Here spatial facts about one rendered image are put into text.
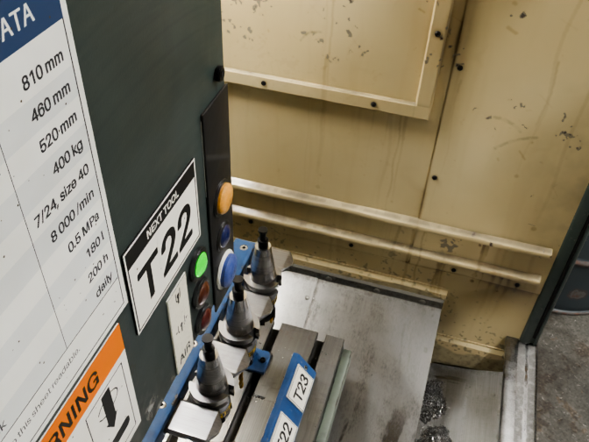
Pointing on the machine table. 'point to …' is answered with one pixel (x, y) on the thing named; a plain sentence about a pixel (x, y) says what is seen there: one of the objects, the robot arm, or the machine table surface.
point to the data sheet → (48, 221)
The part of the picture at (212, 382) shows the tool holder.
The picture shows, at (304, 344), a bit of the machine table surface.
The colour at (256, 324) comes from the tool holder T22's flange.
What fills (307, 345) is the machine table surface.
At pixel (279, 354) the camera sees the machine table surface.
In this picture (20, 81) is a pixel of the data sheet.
